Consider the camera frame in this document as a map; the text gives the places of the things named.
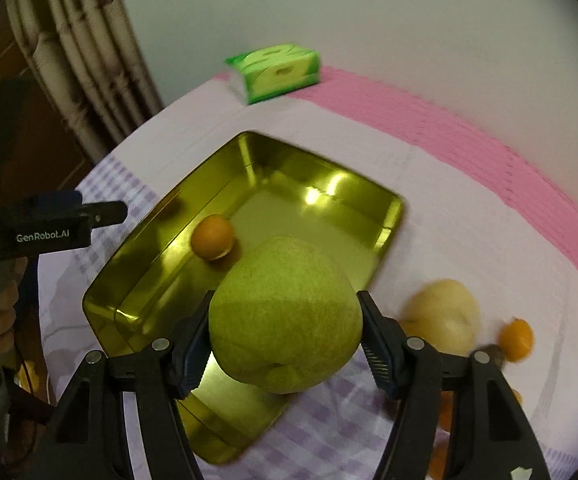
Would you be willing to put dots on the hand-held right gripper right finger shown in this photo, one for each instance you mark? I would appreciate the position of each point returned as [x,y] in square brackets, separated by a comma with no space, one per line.
[376,342]

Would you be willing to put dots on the small yellow object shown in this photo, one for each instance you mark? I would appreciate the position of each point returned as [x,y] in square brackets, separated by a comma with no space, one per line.
[27,373]

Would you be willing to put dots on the brown wooden furniture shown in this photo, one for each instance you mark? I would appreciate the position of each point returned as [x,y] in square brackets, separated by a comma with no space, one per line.
[44,135]

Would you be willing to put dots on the pink white checked bedsheet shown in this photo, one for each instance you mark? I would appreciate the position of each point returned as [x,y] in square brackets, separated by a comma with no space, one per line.
[444,210]

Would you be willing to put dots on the beige patterned curtain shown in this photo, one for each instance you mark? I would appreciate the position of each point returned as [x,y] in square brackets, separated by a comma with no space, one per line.
[89,50]

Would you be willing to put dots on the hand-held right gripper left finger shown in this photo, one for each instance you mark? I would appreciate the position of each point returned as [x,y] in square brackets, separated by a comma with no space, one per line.
[193,357]

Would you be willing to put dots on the small orange mandarin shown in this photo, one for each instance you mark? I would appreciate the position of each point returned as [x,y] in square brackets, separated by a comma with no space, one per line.
[446,410]
[439,462]
[516,340]
[212,237]

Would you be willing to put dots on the green tissue pack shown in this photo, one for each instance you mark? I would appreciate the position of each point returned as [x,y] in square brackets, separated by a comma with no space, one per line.
[276,72]

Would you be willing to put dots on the gold metal tray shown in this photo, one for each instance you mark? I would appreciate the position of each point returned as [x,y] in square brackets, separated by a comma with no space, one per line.
[289,205]

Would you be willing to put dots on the green pear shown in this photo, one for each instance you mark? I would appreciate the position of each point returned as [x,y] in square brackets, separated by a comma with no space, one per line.
[284,310]

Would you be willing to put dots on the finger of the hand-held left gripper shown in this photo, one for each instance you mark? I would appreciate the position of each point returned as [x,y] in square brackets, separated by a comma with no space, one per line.
[106,212]

